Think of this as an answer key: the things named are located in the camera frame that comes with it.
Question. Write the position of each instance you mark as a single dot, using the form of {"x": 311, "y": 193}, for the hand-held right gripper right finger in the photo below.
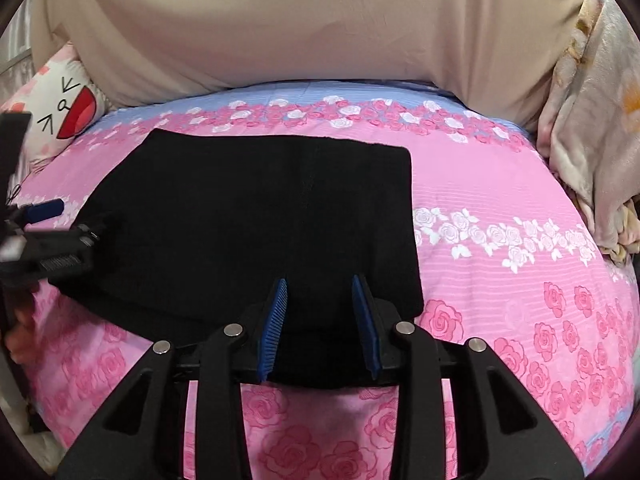
{"x": 367, "y": 330}

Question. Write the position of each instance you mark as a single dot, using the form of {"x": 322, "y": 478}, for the person's left hand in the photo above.
{"x": 19, "y": 342}

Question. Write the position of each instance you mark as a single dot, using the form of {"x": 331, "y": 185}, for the pink floral bedsheet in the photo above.
{"x": 500, "y": 285}

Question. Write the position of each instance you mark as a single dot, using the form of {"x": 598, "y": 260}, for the white satin curtain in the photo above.
{"x": 15, "y": 35}

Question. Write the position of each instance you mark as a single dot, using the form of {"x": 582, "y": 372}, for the cartoon face pillow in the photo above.
{"x": 55, "y": 100}

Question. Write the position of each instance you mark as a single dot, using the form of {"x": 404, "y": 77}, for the pale floral blanket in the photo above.
{"x": 585, "y": 135}

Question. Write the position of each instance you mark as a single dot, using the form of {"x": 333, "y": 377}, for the black pants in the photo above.
{"x": 225, "y": 210}

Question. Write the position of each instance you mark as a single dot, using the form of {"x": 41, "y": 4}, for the beige cloth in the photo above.
{"x": 300, "y": 20}

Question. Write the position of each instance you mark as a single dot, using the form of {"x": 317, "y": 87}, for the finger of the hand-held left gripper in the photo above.
{"x": 95, "y": 232}
{"x": 45, "y": 208}

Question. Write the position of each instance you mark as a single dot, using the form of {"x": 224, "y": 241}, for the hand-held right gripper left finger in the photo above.
{"x": 272, "y": 330}

